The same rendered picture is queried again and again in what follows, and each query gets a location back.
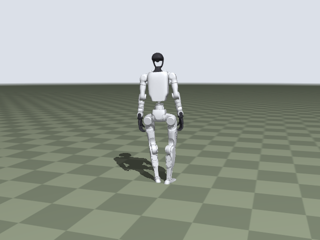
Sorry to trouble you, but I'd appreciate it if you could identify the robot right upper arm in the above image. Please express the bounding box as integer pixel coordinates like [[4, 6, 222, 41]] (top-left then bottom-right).
[[167, 72, 179, 99]]

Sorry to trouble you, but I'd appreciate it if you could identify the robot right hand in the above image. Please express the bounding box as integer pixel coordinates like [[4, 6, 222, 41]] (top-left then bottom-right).
[[177, 112, 184, 131]]

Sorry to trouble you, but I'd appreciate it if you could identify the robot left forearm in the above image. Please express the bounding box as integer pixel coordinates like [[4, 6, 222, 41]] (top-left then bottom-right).
[[137, 94, 145, 117]]

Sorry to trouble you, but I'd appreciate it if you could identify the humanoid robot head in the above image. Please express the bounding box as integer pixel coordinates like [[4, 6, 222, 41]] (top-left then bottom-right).
[[151, 52, 164, 72]]

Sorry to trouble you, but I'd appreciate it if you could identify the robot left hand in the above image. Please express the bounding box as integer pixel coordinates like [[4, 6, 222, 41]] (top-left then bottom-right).
[[137, 113, 145, 132]]

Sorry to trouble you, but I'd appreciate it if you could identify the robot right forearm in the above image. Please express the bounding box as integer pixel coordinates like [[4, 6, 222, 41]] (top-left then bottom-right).
[[174, 92, 184, 116]]

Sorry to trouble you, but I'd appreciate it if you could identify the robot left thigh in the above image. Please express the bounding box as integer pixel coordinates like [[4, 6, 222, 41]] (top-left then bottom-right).
[[143, 113, 158, 154]]

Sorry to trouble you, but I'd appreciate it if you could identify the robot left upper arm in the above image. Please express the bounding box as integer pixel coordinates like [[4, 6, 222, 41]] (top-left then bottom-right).
[[139, 73, 148, 100]]

